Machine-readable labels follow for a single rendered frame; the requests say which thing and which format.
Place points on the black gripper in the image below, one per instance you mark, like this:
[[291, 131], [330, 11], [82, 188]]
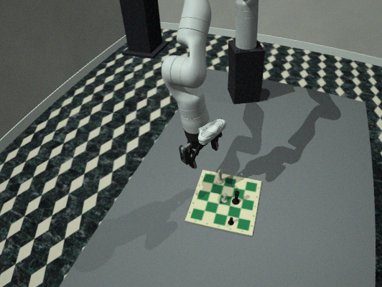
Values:
[[193, 143]]

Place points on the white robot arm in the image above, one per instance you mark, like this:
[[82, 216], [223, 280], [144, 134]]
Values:
[[183, 75]]

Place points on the green and cream chessboard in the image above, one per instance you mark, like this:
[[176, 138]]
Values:
[[208, 210]]

